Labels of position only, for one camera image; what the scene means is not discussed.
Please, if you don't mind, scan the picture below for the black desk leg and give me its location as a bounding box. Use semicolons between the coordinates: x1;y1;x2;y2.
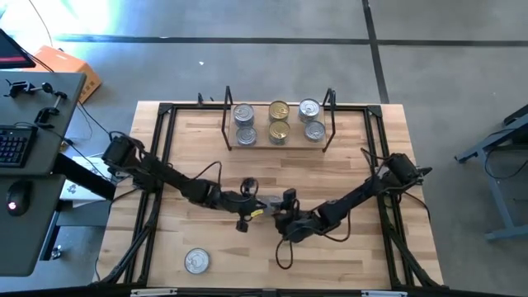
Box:
52;152;117;202

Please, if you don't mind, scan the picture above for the orange cardboard box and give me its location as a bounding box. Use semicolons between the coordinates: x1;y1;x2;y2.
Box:
22;45;103;105

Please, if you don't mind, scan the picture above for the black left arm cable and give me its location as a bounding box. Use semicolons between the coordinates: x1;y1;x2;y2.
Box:
190;159;224;187

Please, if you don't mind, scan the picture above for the black aluminium table frame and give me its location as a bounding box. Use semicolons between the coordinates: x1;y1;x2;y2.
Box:
92;101;445;290

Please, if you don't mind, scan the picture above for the black keyboard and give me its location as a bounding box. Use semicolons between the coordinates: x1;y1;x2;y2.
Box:
0;125;39;169

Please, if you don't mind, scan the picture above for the black desk clamp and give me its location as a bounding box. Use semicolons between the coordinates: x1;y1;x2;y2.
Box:
2;79;54;99
33;90;69;128

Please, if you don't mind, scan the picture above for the silver table bracket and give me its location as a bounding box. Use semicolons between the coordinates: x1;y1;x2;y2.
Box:
361;290;409;297
130;287;179;297

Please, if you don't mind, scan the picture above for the green tuna can gold lid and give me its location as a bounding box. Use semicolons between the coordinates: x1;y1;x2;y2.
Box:
268;120;291;146
268;100;291;122

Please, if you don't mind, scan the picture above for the black desk monitor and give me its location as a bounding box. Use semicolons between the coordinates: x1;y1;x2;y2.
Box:
0;27;37;70

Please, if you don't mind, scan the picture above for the black computer mouse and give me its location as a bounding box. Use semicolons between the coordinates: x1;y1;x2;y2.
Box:
5;180;33;219

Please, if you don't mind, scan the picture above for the blue-grey metal stand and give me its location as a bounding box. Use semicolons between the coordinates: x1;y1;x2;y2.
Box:
453;102;528;243

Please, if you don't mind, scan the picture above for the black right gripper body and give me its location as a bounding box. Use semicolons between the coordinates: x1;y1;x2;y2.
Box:
271;187;301;224

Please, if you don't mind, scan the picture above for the black stand cable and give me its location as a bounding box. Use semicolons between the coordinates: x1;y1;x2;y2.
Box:
483;126;528;182

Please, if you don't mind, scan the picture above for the white box with logo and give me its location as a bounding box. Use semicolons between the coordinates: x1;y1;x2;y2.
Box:
59;155;120;210

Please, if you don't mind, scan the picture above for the grey office desk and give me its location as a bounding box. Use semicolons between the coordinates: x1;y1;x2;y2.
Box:
0;70;87;278

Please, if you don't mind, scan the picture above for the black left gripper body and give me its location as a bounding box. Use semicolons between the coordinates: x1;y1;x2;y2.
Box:
224;191;266;233

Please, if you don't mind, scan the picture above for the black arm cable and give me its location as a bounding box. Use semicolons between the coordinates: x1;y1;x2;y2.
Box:
274;209;352;271
190;159;224;187

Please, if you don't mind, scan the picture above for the blue albacore tuna can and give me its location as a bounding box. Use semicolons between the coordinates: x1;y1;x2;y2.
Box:
233;102;256;127
184;247;211;276
236;125;258;147

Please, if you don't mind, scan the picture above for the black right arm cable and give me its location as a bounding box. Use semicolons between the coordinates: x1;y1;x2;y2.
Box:
274;209;352;271

